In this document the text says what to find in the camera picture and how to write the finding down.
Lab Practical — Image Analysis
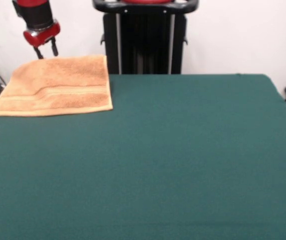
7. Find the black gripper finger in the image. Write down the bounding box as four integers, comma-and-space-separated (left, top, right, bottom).
34, 46, 45, 60
50, 37, 59, 57

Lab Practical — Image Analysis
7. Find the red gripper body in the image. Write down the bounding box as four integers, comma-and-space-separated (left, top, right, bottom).
23, 21, 61, 49

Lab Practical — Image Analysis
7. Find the tan terry towel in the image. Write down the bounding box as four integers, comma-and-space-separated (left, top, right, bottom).
0, 54, 114, 118

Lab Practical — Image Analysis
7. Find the dark green table cloth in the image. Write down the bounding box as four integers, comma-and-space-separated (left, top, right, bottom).
0, 73, 286, 240

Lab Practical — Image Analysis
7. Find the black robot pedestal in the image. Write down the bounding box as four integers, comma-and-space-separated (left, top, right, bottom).
92, 0, 199, 75

